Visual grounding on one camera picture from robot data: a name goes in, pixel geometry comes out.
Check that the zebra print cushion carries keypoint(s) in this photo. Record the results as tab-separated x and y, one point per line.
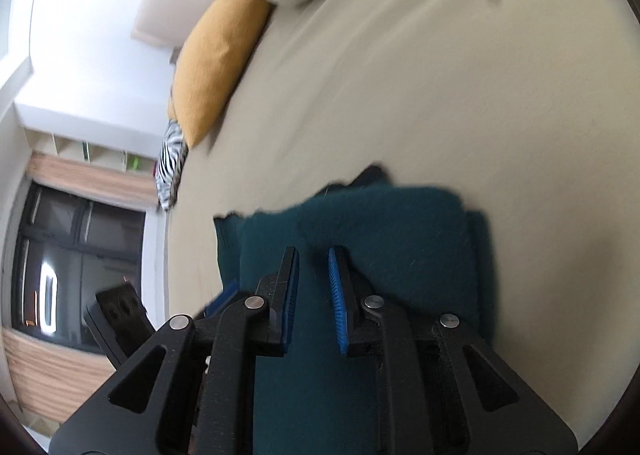
169	165

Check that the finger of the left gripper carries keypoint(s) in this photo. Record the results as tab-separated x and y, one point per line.
222	301

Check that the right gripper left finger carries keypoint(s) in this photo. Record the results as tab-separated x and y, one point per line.
190	387

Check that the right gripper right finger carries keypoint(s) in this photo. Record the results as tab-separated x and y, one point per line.
441	389

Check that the mustard yellow cushion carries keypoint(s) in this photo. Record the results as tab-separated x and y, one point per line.
211	63

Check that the beige upholstered headboard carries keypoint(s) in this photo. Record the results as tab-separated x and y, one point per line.
167	23

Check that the beige bed sheet mattress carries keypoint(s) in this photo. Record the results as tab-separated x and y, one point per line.
529	109

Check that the white wall shelf unit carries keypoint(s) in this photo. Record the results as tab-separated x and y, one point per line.
96	155

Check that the dark green knit sweater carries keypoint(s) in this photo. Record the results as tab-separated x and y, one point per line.
416	244

